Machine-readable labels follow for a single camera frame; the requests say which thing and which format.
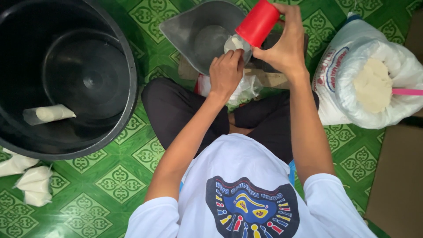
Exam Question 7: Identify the person's foot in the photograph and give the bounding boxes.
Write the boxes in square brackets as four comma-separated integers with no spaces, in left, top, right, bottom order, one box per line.
[227,112,254,136]

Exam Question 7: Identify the grey scale pan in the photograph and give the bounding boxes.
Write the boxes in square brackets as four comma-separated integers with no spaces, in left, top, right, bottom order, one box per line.
[159,0,252,76]

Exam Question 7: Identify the heap of flour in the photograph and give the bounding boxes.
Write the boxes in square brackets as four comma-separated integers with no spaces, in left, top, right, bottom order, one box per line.
[353,58,394,114]

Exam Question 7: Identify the brown cardboard sheet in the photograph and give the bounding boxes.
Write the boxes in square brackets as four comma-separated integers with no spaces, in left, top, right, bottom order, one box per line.
[404,10,423,65]
[364,124,423,238]

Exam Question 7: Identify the person's right hand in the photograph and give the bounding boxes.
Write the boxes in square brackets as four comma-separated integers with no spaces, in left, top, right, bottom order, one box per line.
[252,3,308,81]

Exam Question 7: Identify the person's black trousers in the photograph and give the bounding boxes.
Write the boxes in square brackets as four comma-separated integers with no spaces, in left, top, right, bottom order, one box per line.
[141,78,320,165]

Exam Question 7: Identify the large white flour sack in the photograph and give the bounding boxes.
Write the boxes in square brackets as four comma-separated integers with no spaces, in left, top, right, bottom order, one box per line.
[312,13,423,130]

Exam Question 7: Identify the pink scoop handle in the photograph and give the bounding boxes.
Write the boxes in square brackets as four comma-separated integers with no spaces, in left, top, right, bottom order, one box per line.
[391,87,423,97]

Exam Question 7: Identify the pile of empty clear bags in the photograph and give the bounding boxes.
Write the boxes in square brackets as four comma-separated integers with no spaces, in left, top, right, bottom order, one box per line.
[194,73,264,112]

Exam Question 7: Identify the person's left hand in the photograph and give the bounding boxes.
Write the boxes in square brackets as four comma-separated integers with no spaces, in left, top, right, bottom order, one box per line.
[209,49,245,98]

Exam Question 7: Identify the red plastic cup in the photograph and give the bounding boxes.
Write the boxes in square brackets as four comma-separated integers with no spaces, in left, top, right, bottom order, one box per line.
[235,0,281,48]

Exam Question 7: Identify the large black plastic bucket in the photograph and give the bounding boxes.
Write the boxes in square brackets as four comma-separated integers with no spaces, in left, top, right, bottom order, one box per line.
[0,0,139,161]

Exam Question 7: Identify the filled flour packet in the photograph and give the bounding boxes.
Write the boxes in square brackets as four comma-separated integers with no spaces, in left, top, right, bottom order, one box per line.
[23,190,53,208]
[22,104,77,126]
[0,148,39,177]
[13,165,53,193]

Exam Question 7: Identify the small clear plastic bag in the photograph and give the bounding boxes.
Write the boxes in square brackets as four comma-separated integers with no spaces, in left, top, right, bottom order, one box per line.
[224,33,253,65]

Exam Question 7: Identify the person's white printed t-shirt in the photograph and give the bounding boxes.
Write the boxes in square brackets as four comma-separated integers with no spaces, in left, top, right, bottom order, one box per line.
[125,133,377,238]

